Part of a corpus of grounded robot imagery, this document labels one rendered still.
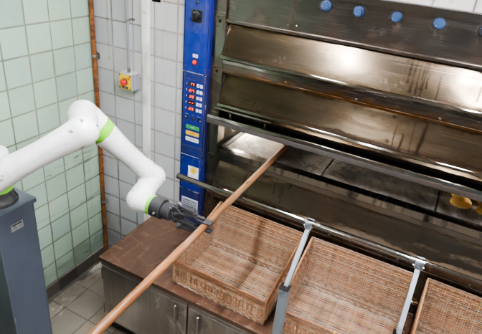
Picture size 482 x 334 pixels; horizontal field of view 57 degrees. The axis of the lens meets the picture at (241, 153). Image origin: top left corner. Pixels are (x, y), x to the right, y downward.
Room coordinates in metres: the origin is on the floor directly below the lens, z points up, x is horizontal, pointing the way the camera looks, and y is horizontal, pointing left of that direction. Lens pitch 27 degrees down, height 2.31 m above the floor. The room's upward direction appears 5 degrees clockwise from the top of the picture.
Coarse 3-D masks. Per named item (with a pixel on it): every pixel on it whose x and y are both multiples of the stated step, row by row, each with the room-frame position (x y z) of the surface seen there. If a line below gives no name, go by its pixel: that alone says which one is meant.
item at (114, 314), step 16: (272, 160) 2.16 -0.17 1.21; (256, 176) 1.97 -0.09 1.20; (240, 192) 1.81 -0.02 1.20; (224, 208) 1.66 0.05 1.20; (192, 240) 1.42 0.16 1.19; (176, 256) 1.32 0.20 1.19; (160, 272) 1.23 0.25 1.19; (144, 288) 1.14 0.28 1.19; (128, 304) 1.07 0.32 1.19; (112, 320) 1.00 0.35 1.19
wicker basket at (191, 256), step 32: (224, 224) 2.19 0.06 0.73; (256, 224) 2.12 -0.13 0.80; (192, 256) 1.99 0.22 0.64; (224, 256) 2.07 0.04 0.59; (256, 256) 2.06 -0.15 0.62; (288, 256) 2.00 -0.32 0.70; (192, 288) 1.78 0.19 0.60; (224, 288) 1.69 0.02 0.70; (256, 288) 1.83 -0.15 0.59; (256, 320) 1.61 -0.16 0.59
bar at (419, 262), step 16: (176, 176) 1.96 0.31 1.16; (224, 192) 1.85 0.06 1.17; (272, 208) 1.74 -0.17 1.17; (304, 224) 1.67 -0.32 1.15; (320, 224) 1.65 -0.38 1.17; (304, 240) 1.62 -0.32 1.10; (352, 240) 1.57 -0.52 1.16; (368, 240) 1.56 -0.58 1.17; (400, 256) 1.49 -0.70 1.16; (288, 272) 1.52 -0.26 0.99; (416, 272) 1.44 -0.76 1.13; (288, 288) 1.47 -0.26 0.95; (400, 320) 1.31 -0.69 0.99
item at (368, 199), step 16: (240, 160) 2.23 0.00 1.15; (256, 160) 2.20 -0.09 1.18; (288, 176) 2.10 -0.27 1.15; (304, 176) 2.07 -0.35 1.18; (320, 176) 2.08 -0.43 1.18; (336, 192) 1.99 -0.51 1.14; (352, 192) 1.96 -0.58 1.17; (368, 192) 1.96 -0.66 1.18; (384, 208) 1.88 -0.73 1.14; (400, 208) 1.85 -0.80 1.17; (416, 208) 1.85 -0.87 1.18; (448, 224) 1.76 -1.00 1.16; (464, 224) 1.75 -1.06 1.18
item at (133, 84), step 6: (120, 72) 2.50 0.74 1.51; (126, 72) 2.51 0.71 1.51; (132, 72) 2.52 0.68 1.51; (120, 78) 2.50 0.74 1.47; (126, 78) 2.48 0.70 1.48; (132, 78) 2.47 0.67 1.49; (138, 78) 2.52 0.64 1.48; (126, 84) 2.48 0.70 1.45; (132, 84) 2.47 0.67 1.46; (138, 84) 2.52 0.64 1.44; (132, 90) 2.47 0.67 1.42
